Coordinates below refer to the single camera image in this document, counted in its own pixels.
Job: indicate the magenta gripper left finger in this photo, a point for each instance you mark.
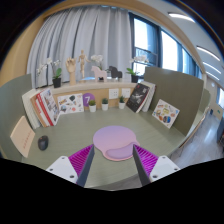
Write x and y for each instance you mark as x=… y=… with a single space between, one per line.
x=74 y=168

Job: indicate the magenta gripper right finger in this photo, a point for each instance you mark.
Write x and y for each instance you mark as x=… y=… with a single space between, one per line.
x=151 y=167

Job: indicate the dark grey computer mouse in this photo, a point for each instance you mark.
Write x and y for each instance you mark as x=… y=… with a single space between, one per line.
x=43 y=142

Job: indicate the pink round mouse pad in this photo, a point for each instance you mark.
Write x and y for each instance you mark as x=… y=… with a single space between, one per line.
x=115 y=142

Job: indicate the colourful sticker card right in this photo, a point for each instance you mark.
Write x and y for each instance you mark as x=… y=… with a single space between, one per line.
x=165 y=113

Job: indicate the beige booklet with red text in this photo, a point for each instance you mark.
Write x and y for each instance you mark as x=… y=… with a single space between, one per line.
x=22 y=136

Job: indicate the sticker sheet card left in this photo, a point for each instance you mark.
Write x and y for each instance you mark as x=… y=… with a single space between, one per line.
x=72 y=103

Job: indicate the small potted plant left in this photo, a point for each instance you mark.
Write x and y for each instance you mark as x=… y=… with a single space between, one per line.
x=92 y=106

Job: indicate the small potted plant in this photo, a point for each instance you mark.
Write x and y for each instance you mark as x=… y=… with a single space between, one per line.
x=92 y=106
x=121 y=102
x=105 y=104

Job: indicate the black magazine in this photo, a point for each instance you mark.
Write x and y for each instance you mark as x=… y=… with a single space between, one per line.
x=138 y=97

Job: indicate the red and white book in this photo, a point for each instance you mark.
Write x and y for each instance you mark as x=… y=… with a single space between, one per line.
x=49 y=106

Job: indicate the small potted plant middle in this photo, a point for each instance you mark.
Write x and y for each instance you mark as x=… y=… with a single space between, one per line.
x=105 y=104

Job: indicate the small potted plant right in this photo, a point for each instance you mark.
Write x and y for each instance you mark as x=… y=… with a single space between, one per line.
x=121 y=102

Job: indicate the purple round number sign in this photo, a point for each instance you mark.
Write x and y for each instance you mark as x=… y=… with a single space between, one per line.
x=86 y=98

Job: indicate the white book behind magazine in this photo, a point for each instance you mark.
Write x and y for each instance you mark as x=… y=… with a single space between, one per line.
x=152 y=87

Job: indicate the white book stack left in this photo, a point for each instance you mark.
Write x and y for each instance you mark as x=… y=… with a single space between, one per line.
x=30 y=112

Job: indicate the white orchid black pot left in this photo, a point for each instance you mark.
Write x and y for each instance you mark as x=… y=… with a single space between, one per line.
x=56 y=69

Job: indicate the white orchid black pot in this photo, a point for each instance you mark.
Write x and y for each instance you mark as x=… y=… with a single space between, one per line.
x=134 y=76
x=56 y=69

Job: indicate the white orchid black pot right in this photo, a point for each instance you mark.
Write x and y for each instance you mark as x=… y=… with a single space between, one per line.
x=134 y=76

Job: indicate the pink wooden horse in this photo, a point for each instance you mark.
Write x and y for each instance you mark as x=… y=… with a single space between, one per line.
x=99 y=73

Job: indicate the black wooden horse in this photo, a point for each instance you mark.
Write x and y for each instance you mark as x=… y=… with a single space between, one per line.
x=115 y=73

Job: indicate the wooden hand model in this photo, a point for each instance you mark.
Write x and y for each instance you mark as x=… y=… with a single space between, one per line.
x=71 y=68

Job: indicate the wooden mannequin figure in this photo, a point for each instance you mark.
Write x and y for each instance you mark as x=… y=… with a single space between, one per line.
x=82 y=60

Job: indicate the white orchid behind horse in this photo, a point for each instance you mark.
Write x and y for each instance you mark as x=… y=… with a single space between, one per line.
x=98 y=59

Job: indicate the grey curtain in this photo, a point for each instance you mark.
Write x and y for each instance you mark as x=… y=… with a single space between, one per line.
x=91 y=30

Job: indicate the white wall socket right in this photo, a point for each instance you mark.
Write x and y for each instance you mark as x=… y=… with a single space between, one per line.
x=126 y=92

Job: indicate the white wall socket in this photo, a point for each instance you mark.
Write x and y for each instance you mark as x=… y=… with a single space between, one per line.
x=126 y=92
x=113 y=93

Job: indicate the white wall socket left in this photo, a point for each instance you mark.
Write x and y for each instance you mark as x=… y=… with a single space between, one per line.
x=113 y=93

